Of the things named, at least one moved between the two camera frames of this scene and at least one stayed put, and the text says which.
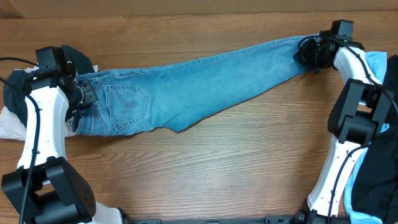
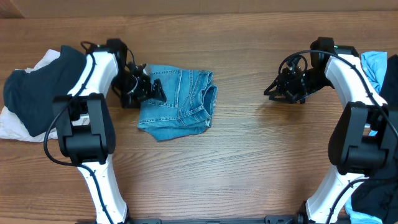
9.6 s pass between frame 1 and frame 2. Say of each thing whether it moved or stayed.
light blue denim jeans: moved
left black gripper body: moved
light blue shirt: stayed
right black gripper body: moved
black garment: stayed
